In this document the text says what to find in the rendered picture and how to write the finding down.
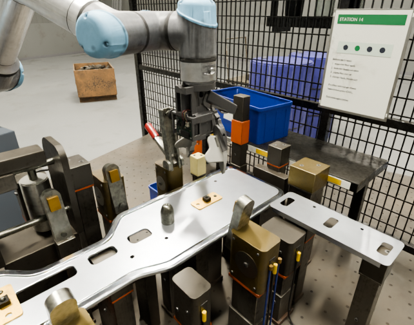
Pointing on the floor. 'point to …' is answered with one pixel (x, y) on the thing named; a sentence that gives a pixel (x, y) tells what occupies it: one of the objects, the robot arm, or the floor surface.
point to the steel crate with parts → (95, 81)
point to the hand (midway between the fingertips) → (206, 162)
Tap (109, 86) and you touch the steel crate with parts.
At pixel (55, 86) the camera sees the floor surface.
